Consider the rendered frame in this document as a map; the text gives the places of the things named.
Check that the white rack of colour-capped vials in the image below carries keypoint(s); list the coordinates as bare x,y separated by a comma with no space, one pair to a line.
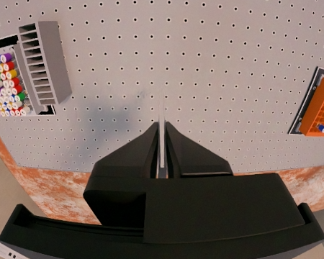
31,98

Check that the green vial cap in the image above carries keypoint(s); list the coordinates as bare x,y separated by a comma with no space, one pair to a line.
20,96

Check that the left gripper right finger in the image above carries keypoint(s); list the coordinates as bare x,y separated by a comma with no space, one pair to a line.
190,159

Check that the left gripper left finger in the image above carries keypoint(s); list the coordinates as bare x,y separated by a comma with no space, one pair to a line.
133,158

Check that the orange grid tube rack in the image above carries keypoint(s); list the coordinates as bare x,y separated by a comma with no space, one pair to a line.
314,114

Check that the grey slotted rack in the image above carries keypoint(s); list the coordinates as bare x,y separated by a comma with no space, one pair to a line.
48,58

